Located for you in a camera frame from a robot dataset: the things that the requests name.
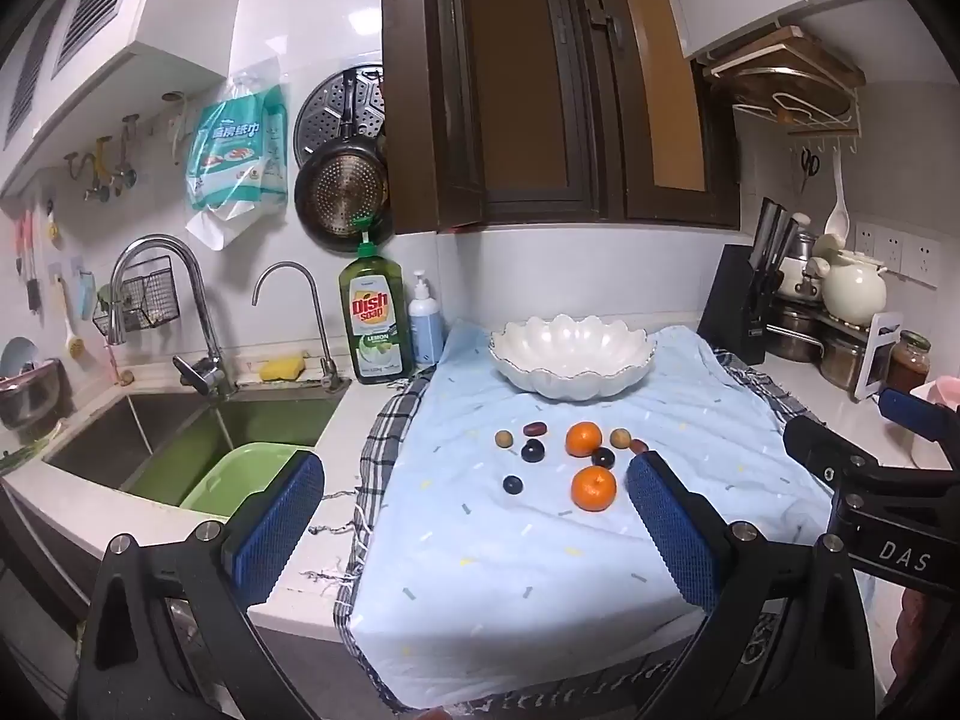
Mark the steel steamer plate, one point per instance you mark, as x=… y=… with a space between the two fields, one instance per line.
x=322 y=109

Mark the green dish soap bottle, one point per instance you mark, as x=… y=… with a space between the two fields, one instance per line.
x=375 y=315

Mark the blue pump bottle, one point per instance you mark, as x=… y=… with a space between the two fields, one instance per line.
x=426 y=330

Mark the large steel faucet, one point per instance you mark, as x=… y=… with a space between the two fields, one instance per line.
x=202 y=300

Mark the white wall socket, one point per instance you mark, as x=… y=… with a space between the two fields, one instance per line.
x=900 y=247

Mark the black scissors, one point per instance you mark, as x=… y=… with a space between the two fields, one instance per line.
x=808 y=165

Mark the orange tangerine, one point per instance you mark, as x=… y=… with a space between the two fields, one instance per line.
x=583 y=439
x=594 y=488

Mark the slim steel faucet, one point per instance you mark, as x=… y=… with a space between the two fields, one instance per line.
x=319 y=322

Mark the green plastic basin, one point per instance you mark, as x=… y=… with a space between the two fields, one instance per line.
x=232 y=476

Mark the glass jar of brown sauce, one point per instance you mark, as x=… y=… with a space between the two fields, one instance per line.
x=907 y=367

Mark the steel mixing bowl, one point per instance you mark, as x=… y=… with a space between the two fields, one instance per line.
x=26 y=397

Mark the black perforated pan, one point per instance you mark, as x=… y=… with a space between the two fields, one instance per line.
x=341 y=191

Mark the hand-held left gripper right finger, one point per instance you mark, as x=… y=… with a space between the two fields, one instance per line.
x=675 y=540

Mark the light blue speckled cloth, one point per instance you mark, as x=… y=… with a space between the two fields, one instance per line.
x=487 y=540

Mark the grey checked cloth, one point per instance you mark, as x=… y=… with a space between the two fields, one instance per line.
x=386 y=435

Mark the white scalloped ceramic bowl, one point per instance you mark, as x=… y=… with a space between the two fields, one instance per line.
x=570 y=373

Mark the wooden cutting boards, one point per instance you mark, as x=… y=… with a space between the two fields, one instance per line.
x=787 y=60

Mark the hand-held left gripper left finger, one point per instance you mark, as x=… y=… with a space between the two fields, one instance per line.
x=279 y=532

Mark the white rack panel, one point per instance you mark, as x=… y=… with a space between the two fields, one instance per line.
x=877 y=360

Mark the pink plastic container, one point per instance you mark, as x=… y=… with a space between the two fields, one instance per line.
x=926 y=450

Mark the cream ceramic pot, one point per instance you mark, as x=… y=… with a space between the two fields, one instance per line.
x=851 y=285

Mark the white ladle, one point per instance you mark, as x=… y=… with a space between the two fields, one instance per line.
x=838 y=214

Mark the dark purple grape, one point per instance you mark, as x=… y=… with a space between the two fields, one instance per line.
x=533 y=451
x=512 y=484
x=602 y=457

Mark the steel cooking pot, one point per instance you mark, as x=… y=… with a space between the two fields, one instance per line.
x=841 y=360
x=795 y=334

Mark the yellow sponge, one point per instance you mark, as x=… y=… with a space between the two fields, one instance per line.
x=281 y=369

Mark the red jujube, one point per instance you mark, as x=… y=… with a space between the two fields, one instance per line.
x=534 y=429
x=637 y=446

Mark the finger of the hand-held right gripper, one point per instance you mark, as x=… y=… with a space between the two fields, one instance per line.
x=915 y=412
x=825 y=450

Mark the white vented range hood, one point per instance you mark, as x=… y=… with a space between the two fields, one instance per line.
x=150 y=7

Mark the steel kitchen sink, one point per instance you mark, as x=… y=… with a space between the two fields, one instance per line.
x=150 y=435

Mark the small green round fruit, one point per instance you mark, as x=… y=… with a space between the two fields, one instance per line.
x=619 y=437
x=504 y=439

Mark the yellow headed dish brush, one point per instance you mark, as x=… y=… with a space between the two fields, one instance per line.
x=73 y=341

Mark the dark brown cabinet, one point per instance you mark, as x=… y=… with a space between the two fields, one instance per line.
x=427 y=90

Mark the teal paper towel pack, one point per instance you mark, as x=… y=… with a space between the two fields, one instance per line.
x=236 y=157

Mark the person's right hand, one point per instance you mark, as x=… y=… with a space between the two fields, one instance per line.
x=919 y=630

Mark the black knife block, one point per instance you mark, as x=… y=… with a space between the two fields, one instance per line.
x=731 y=307

